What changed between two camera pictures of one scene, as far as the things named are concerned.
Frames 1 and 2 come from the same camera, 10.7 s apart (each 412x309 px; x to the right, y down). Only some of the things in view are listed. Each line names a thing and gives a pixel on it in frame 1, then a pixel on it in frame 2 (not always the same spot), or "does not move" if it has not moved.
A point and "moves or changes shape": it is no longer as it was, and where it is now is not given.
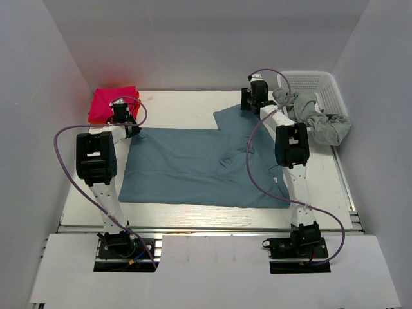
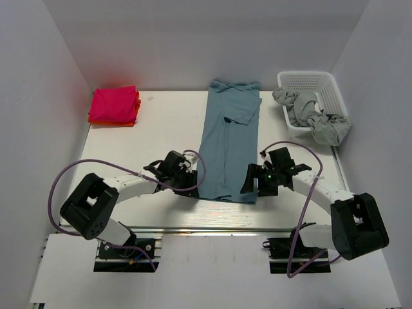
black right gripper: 245,94 to 257,171
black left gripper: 136,129 to 192,178
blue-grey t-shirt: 235,165 moves or changes shape
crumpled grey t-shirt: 329,129 does not move
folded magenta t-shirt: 100,108 does not move
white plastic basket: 322,83 does not move
